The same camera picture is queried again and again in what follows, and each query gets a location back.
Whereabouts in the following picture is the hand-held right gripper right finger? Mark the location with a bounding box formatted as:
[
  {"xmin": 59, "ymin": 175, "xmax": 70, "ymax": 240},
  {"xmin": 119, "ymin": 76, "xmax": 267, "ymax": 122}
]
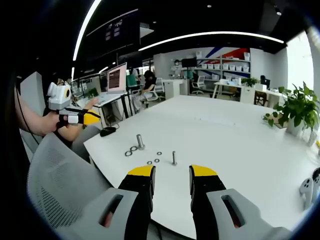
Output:
[{"xmin": 189, "ymin": 164, "xmax": 298, "ymax": 240}]

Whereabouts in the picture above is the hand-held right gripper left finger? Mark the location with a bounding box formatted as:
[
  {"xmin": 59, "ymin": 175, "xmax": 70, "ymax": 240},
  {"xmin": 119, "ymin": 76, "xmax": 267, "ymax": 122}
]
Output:
[{"xmin": 56, "ymin": 164, "xmax": 156, "ymax": 240}]

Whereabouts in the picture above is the thick threaded stud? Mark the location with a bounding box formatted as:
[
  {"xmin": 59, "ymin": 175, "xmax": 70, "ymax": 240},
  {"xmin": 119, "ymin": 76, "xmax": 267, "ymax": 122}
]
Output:
[{"xmin": 136, "ymin": 134, "xmax": 146, "ymax": 151}]

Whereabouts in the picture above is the person's left hand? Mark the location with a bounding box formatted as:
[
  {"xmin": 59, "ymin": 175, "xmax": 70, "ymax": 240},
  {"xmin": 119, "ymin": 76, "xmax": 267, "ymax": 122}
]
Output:
[{"xmin": 41, "ymin": 111, "xmax": 66, "ymax": 135}]

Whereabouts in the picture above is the black computer mouse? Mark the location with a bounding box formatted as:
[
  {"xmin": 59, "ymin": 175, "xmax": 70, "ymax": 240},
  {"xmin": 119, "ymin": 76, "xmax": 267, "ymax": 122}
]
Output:
[{"xmin": 99, "ymin": 126, "xmax": 117, "ymax": 137}]

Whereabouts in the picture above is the white office desk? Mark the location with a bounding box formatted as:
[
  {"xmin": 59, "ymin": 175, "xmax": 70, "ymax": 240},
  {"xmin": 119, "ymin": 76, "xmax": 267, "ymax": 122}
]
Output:
[{"xmin": 74, "ymin": 91, "xmax": 129, "ymax": 109}]

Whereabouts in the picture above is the grey mesh office chair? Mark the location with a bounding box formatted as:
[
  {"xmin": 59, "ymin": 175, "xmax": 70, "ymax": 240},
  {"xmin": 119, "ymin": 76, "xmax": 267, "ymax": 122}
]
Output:
[{"xmin": 26, "ymin": 132, "xmax": 121, "ymax": 231}]

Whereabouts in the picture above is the white office chair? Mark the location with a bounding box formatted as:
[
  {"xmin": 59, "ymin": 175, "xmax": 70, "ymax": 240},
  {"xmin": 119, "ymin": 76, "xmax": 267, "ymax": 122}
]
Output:
[
  {"xmin": 144, "ymin": 77, "xmax": 166, "ymax": 102},
  {"xmin": 191, "ymin": 74, "xmax": 206, "ymax": 95}
]

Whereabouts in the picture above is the ceiling light strip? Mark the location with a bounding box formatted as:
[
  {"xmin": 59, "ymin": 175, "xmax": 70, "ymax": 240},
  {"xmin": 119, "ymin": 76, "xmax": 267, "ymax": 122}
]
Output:
[
  {"xmin": 72, "ymin": 0, "xmax": 104, "ymax": 61},
  {"xmin": 138, "ymin": 31, "xmax": 285, "ymax": 52}
]

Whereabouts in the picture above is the white cabinet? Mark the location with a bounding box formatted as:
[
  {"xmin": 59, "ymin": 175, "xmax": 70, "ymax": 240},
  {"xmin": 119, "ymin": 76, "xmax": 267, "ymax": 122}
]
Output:
[{"xmin": 162, "ymin": 78, "xmax": 189, "ymax": 100}]

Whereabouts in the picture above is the white game controller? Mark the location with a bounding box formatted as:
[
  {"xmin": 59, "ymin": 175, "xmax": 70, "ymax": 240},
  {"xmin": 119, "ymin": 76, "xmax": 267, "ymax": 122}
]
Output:
[
  {"xmin": 312, "ymin": 167, "xmax": 320, "ymax": 198},
  {"xmin": 299, "ymin": 177, "xmax": 315, "ymax": 211}
]

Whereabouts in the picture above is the white plant pot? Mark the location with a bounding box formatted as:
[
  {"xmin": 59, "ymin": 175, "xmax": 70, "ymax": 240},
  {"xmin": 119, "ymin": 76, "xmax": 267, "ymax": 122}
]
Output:
[{"xmin": 286, "ymin": 116, "xmax": 305, "ymax": 137}]

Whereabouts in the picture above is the long white work desk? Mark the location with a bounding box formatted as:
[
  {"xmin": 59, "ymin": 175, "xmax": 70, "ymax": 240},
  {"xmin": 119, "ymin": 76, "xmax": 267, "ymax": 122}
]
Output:
[{"xmin": 213, "ymin": 81, "xmax": 256, "ymax": 101}]

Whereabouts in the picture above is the small black monitor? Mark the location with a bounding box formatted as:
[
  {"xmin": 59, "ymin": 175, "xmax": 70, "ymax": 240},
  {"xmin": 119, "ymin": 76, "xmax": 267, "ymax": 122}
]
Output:
[{"xmin": 181, "ymin": 57, "xmax": 198, "ymax": 68}]

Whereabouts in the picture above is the white cylindrical bottle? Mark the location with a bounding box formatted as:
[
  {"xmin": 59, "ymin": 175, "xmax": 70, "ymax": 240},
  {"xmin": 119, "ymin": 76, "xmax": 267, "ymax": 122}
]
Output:
[{"xmin": 307, "ymin": 129, "xmax": 318, "ymax": 147}]

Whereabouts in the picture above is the small green potted plant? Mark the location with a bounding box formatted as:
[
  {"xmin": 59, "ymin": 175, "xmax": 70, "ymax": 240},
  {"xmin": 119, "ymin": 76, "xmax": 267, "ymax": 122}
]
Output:
[{"xmin": 241, "ymin": 76, "xmax": 260, "ymax": 88}]

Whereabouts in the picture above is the large green potted plant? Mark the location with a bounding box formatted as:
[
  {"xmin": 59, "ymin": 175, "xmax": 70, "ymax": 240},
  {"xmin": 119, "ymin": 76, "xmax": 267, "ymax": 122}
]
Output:
[{"xmin": 262, "ymin": 81, "xmax": 317, "ymax": 132}]

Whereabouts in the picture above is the storage shelf with white bins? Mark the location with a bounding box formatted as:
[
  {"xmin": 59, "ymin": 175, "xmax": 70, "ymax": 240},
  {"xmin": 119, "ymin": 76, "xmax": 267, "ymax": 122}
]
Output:
[{"xmin": 196, "ymin": 51, "xmax": 252, "ymax": 81}]

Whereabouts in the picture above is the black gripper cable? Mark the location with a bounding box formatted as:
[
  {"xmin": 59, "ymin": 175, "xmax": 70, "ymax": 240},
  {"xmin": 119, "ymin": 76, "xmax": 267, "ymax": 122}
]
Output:
[{"xmin": 15, "ymin": 77, "xmax": 41, "ymax": 146}]

